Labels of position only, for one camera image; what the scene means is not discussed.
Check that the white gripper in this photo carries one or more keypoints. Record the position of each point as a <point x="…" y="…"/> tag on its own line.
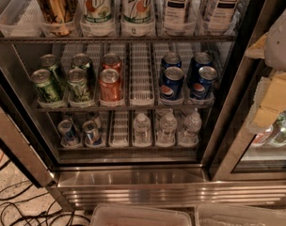
<point x="280" y="44"/>

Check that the green can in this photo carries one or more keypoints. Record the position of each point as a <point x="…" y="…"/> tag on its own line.
<point x="82" y="61"/>
<point x="51" y="63"/>
<point x="79" y="86"/>
<point x="47" y="87"/>

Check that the blue pepsi can front right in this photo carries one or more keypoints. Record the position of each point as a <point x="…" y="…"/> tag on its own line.
<point x="203" y="82"/>

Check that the blue pepsi can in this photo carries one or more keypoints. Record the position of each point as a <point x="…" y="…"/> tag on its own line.
<point x="170" y="59"/>
<point x="203" y="82"/>
<point x="197" y="61"/>
<point x="172" y="83"/>

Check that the blue pepsi can back right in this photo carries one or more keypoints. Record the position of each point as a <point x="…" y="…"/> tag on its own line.
<point x="197" y="61"/>

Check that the glass fridge door right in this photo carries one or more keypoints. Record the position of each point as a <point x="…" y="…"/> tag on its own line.
<point x="247" y="106"/>

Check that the blue pepsi can front left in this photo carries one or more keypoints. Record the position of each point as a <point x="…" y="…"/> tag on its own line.
<point x="172" y="83"/>

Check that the blue pepsi can back left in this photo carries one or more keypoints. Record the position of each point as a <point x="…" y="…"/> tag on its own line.
<point x="170" y="59"/>

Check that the water bottle middle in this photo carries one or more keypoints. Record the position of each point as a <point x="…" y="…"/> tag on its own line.
<point x="167" y="129"/>

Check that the water bottle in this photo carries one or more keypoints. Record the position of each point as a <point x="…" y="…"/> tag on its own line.
<point x="189" y="134"/>
<point x="167" y="129"/>
<point x="142" y="130"/>

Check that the empty white shelf tray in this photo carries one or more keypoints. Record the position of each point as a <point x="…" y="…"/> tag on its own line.
<point x="141" y="81"/>

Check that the orange can back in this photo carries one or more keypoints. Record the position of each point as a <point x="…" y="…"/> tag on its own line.
<point x="112" y="61"/>

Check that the orange can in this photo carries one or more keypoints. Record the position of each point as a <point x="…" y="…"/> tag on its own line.
<point x="109" y="80"/>
<point x="112" y="61"/>

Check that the orange can front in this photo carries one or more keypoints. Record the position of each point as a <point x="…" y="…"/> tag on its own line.
<point x="109" y="80"/>

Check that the blue silver can right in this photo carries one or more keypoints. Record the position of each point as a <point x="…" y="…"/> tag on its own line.
<point x="92" y="134"/>

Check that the blue silver can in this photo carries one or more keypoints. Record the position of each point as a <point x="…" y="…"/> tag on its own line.
<point x="68" y="131"/>
<point x="92" y="134"/>

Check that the blue silver can left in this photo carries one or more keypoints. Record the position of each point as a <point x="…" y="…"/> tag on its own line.
<point x="68" y="131"/>

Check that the green can back left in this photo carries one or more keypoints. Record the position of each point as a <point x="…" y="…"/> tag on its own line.
<point x="51" y="63"/>

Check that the green can front left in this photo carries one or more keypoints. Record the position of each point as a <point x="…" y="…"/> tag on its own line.
<point x="47" y="87"/>

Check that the gold tall can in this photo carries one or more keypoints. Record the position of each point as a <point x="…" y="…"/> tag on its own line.
<point x="58" y="13"/>

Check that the steel fridge door left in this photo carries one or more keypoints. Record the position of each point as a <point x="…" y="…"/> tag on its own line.
<point x="15" y="145"/>

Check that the tea bottle right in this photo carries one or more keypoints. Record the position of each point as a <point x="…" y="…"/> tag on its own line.
<point x="217" y="15"/>

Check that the tea bottle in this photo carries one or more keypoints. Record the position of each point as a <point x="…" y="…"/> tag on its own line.
<point x="217" y="15"/>
<point x="176" y="13"/>

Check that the water bottle right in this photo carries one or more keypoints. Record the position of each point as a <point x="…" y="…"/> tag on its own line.
<point x="189" y="134"/>

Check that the tea bottle left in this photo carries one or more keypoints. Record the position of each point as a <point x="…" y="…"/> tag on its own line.
<point x="176" y="13"/>

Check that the water bottle left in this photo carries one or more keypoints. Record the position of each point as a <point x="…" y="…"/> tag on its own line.
<point x="142" y="130"/>

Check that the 7up bottle right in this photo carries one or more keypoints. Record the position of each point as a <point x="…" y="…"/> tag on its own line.
<point x="136" y="11"/>

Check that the clear bin right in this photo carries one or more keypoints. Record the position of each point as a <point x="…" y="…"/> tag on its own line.
<point x="218" y="214"/>

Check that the clear bin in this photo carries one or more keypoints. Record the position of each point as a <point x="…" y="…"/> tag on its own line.
<point x="218" y="214"/>
<point x="120" y="215"/>

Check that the clear bin left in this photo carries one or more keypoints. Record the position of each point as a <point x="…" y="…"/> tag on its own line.
<point x="120" y="215"/>

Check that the empty clear top tray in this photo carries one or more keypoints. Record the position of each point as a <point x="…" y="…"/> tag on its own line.
<point x="20" y="19"/>

